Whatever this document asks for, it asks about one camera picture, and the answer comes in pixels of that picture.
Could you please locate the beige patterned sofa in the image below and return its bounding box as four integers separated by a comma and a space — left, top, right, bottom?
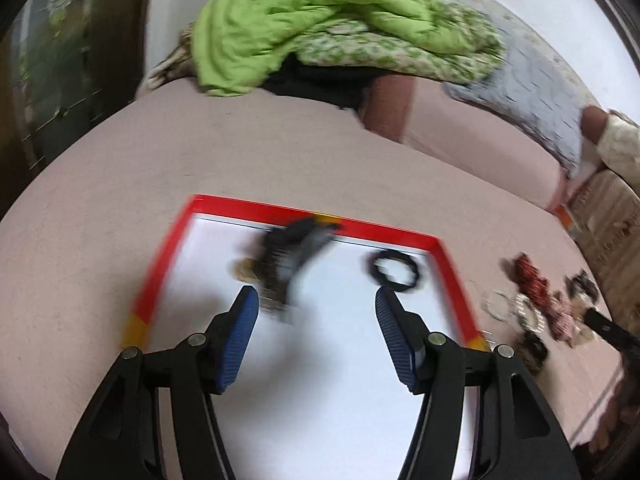
565, 167, 640, 306

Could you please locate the lime green quilt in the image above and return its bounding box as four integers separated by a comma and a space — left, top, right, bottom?
194, 0, 436, 97

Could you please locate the pearl bracelet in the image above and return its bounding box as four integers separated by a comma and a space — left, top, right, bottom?
514, 294, 549, 332

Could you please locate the white bead bracelet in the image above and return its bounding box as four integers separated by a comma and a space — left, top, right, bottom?
484, 290, 516, 322

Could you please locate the leopard print hair tie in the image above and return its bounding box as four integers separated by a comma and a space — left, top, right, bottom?
230, 256, 263, 283

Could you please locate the large black hair claw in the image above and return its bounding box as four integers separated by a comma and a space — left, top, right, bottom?
252, 215, 346, 325

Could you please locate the black scrunchie on table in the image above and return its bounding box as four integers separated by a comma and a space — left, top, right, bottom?
517, 332, 549, 374

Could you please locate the red and white box tray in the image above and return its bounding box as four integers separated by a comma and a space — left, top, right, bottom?
120, 194, 496, 480

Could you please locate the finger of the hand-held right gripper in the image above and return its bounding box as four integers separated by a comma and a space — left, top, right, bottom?
582, 307, 640, 356

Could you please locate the black wavy hair tie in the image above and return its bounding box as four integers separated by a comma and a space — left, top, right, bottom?
365, 249, 424, 294

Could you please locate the brown patterned cloth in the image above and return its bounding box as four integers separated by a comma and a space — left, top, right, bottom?
142, 25, 202, 92

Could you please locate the wooden glass door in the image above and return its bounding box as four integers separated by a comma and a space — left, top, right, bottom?
0, 0, 157, 203

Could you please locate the black satin hair tie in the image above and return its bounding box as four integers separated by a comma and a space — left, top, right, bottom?
566, 270, 601, 305

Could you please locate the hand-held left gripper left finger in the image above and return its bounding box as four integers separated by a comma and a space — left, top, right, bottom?
56, 285, 261, 480

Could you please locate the green floral quilt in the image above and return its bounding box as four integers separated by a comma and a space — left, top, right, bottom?
295, 0, 506, 84

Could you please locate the cream cloth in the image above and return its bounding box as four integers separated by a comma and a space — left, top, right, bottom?
599, 109, 640, 186

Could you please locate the red polka dot scrunchie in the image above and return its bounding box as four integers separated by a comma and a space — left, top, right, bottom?
502, 254, 552, 307

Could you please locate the pink plaid scrunchie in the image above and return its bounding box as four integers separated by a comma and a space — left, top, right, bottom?
545, 296, 581, 345

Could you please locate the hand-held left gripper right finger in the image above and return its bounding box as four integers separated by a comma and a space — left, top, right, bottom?
375, 286, 583, 480

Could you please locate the black cloth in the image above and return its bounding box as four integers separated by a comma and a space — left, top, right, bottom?
262, 55, 382, 111

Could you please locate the grey quilted pillow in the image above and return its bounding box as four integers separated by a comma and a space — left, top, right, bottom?
444, 35, 590, 177

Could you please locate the pink bolster pillow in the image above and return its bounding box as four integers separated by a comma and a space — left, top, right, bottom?
360, 74, 569, 212

